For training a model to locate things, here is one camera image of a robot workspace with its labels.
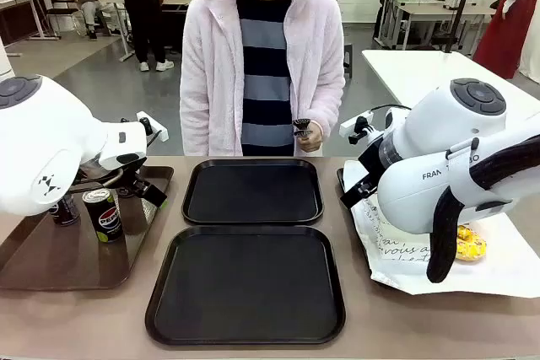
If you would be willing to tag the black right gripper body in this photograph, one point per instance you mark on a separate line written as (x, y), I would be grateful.
(372, 157)

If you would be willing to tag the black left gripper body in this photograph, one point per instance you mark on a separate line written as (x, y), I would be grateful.
(122, 176)

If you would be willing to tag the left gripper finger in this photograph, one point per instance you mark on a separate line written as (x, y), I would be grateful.
(152, 195)
(125, 192)

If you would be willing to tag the black Pepsi can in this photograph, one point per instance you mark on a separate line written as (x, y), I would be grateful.
(65, 210)
(104, 218)

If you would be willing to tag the dark metal tongs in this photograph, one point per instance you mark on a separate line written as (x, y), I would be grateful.
(301, 125)

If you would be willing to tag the person's right forearm pink sleeve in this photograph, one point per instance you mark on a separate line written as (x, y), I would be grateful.
(195, 124)

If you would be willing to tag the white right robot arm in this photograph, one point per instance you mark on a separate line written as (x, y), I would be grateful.
(443, 132)

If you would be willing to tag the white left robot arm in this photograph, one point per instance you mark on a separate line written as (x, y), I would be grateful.
(42, 136)

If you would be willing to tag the person's left forearm pink sleeve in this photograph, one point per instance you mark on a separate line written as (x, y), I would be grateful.
(329, 111)

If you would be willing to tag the person's left hand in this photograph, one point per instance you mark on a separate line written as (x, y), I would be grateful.
(313, 138)

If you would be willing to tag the brown plastic tray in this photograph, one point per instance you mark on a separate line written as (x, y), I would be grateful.
(71, 250)

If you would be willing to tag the small black plastic tray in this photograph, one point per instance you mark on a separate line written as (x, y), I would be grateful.
(253, 191)

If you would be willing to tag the white folding table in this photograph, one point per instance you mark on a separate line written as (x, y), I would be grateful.
(422, 69)

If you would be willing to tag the yellow frosted donut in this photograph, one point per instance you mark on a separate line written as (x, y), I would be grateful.
(472, 244)

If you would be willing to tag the large black plastic tray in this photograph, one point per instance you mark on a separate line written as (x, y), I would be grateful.
(244, 288)

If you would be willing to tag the white paper sheet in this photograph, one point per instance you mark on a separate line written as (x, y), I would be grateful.
(464, 280)

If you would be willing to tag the person in pink fleece jacket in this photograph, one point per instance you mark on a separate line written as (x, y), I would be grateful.
(261, 60)

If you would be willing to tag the grey background workbench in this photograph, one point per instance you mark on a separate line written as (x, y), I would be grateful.
(430, 12)

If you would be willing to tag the standing person in black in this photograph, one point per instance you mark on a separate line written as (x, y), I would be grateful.
(143, 6)

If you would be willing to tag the black tripod pole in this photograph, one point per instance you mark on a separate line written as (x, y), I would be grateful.
(460, 1)

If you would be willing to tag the black office chair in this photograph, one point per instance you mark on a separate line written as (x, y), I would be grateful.
(59, 6)

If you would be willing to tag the red dress on mannequin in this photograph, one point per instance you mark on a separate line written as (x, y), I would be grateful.
(504, 27)

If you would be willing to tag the white background desk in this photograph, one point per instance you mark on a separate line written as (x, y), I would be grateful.
(21, 1)

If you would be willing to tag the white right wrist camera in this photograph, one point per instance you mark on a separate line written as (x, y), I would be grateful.
(352, 124)

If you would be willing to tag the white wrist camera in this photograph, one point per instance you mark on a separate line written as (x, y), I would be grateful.
(352, 124)
(158, 128)

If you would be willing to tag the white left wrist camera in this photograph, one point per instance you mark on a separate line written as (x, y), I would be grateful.
(158, 128)

